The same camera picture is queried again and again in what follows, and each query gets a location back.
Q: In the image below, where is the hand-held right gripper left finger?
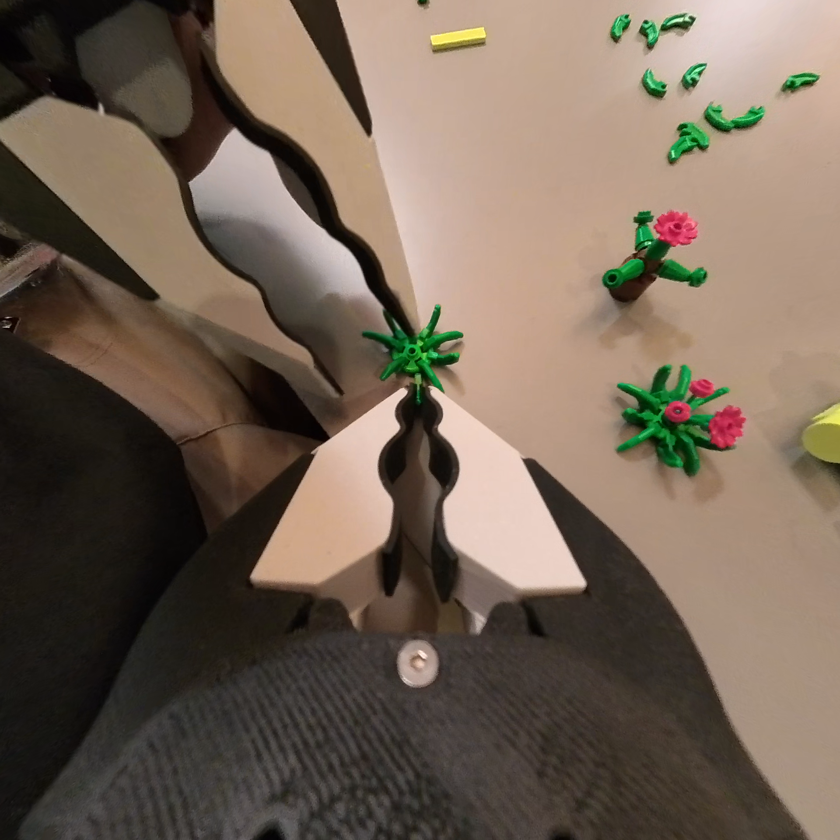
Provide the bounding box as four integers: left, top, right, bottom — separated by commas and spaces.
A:
249, 387, 416, 627

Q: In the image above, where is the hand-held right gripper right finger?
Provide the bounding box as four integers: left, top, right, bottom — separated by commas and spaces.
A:
423, 387, 588, 634

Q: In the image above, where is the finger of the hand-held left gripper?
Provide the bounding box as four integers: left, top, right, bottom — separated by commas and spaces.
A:
199, 0, 419, 337
0, 97, 347, 396

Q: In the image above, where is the green spiky plant base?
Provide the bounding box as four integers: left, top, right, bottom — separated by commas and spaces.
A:
362, 304, 466, 395

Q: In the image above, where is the green bush with pink flowers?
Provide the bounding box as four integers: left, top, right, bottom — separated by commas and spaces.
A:
616, 364, 748, 476

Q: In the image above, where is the pink flower on brown stem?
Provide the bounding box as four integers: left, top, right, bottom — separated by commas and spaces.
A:
602, 210, 708, 303

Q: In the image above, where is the lime green brick pot figure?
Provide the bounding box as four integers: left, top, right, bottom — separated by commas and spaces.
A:
802, 403, 840, 466

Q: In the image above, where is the group of loose green leaves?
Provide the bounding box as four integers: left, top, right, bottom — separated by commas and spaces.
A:
610, 10, 821, 165

